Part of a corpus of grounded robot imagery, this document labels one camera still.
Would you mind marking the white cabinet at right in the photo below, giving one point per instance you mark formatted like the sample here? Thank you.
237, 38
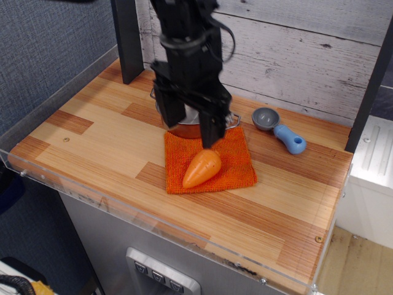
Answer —
366, 206

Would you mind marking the silver dispenser button panel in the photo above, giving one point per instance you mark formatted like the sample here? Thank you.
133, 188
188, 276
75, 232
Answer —
143, 264

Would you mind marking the orange knitted cloth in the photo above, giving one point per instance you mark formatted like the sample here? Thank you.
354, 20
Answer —
236, 171

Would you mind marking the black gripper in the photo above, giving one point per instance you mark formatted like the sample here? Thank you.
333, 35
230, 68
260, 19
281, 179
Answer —
191, 78

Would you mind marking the orange plastic carrot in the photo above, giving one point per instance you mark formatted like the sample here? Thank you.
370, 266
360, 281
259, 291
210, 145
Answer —
204, 166

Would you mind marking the yellow object bottom left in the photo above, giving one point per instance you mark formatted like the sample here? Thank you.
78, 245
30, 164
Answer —
41, 289

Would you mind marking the grey blue ice cream scoop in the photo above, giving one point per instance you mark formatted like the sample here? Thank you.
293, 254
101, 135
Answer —
267, 119

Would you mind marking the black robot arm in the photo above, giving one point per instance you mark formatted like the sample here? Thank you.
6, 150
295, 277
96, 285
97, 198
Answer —
192, 41

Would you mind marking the dark grey left post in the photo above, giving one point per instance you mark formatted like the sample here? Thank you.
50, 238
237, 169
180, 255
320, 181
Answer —
128, 39

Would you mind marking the silver toy fridge cabinet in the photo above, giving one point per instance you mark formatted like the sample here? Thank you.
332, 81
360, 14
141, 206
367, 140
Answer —
106, 239

